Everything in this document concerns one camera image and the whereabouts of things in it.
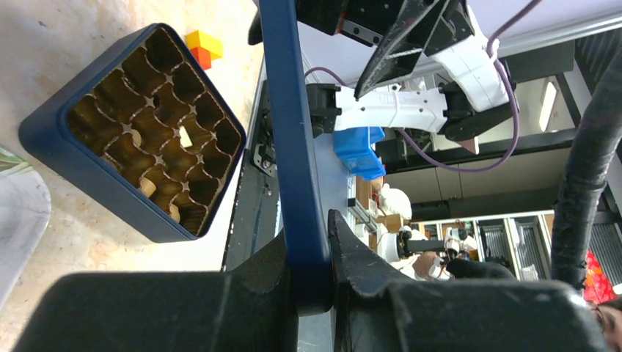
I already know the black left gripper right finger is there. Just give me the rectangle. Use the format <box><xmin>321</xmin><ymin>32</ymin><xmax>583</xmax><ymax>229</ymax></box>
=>
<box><xmin>327</xmin><ymin>210</ymin><xmax>609</xmax><ymax>351</ymax></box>

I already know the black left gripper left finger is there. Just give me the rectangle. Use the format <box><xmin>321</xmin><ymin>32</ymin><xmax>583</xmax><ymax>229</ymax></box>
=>
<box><xmin>15</xmin><ymin>235</ymin><xmax>299</xmax><ymax>351</ymax></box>

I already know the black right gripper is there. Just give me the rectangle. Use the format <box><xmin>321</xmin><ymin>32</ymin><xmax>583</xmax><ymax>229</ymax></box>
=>
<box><xmin>295</xmin><ymin>1</ymin><xmax>475</xmax><ymax>99</ymax></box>

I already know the dark blue box lid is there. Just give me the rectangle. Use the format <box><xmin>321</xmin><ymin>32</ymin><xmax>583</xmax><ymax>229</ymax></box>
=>
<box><xmin>259</xmin><ymin>0</ymin><xmax>333</xmax><ymax>316</ymax></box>

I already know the chocolate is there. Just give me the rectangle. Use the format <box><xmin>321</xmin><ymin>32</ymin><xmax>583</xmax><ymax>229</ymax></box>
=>
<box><xmin>179</xmin><ymin>126</ymin><xmax>193</xmax><ymax>148</ymax></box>
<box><xmin>139</xmin><ymin>177</ymin><xmax>157</xmax><ymax>198</ymax></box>
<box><xmin>130</xmin><ymin>129</ymin><xmax>142</xmax><ymax>147</ymax></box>

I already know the blue chocolate box with insert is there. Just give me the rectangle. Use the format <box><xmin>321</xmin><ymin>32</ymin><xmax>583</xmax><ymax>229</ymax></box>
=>
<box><xmin>18</xmin><ymin>23</ymin><xmax>246</xmax><ymax>243</ymax></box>

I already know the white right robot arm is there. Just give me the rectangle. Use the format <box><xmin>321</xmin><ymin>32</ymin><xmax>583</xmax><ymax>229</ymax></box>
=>
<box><xmin>296</xmin><ymin>1</ymin><xmax>513</xmax><ymax>142</ymax></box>

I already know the blue storage bin background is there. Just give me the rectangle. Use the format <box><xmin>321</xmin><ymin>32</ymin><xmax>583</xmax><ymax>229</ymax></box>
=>
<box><xmin>333</xmin><ymin>127</ymin><xmax>386</xmax><ymax>181</ymax></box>

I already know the orange toy brick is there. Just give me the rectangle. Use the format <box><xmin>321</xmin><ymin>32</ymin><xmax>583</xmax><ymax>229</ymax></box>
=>
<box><xmin>190</xmin><ymin>46</ymin><xmax>212</xmax><ymax>70</ymax></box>

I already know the yellow toy brick right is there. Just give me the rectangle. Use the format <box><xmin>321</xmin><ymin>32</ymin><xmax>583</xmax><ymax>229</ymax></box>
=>
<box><xmin>186</xmin><ymin>30</ymin><xmax>224</xmax><ymax>59</ymax></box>

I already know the white leaf-print tray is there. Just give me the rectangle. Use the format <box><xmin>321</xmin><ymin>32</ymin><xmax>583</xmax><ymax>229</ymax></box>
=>
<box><xmin>1</xmin><ymin>147</ymin><xmax>51</xmax><ymax>304</ymax></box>

